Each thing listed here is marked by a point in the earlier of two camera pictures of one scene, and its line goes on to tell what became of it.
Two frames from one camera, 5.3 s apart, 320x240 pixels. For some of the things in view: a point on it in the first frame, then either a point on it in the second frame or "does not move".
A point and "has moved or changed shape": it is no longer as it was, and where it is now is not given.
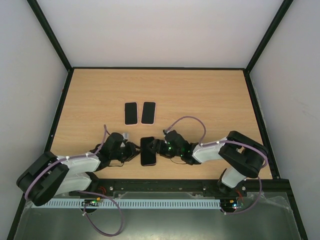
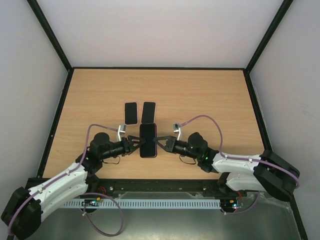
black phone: [130, 112] does not move
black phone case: [148, 157] has moved or changed shape
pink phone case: [148, 115] does not move
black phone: [148, 113] does not move
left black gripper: [132, 152] to [127, 144]
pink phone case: [131, 113] does not move
